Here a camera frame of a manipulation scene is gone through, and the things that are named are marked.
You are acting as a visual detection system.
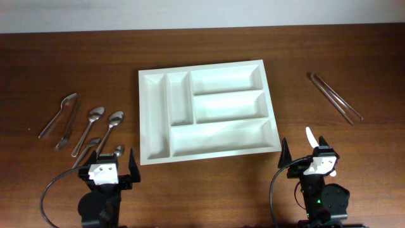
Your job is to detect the large steel spoon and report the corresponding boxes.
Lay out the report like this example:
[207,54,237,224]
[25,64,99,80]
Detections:
[96,111,124,156]
[71,106,105,157]

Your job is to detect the small steel teaspoon right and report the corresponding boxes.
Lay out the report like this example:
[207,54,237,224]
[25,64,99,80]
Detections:
[114,145,125,157]

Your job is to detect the left black cable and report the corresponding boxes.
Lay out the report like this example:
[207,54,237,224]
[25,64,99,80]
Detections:
[39,165,87,228]

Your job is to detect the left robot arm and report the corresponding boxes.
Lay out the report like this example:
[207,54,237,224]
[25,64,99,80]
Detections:
[78,149,141,227]

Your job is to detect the white plastic knife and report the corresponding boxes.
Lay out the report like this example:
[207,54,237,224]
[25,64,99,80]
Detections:
[305,127,337,161]

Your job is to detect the right black cable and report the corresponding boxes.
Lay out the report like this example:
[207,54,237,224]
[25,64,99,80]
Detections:
[269,157,311,228]

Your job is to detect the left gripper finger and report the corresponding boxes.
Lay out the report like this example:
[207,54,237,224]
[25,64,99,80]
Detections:
[84,151,97,168]
[128,148,141,183]

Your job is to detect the white plastic cutlery tray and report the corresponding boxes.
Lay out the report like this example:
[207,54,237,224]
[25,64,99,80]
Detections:
[139,60,281,165]

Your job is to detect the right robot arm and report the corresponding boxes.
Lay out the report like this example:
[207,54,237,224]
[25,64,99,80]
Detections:
[278,137,350,227]

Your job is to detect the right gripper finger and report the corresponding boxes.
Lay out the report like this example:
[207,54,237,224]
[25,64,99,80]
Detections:
[278,138,292,168]
[318,136,330,147]

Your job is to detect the long steel kitchen tongs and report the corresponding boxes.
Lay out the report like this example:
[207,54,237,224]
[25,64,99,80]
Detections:
[308,72,364,126]

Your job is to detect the black cable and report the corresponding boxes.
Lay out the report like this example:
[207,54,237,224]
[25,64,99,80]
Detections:
[39,165,87,228]
[269,157,311,228]

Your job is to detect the small steel teaspoon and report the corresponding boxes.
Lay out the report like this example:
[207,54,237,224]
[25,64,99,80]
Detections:
[114,145,125,157]
[72,137,101,168]

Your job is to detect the steel fork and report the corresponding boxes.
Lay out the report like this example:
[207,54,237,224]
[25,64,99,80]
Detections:
[54,98,81,151]
[38,92,78,139]

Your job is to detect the small steel teaspoon left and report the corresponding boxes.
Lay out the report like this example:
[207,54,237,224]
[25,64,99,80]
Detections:
[72,137,101,168]

